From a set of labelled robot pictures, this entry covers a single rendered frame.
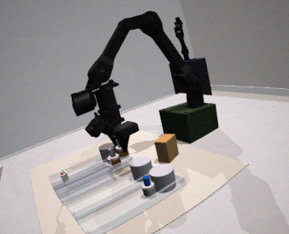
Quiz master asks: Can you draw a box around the brown block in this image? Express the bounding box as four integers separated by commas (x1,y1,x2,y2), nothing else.
155,134,179,163

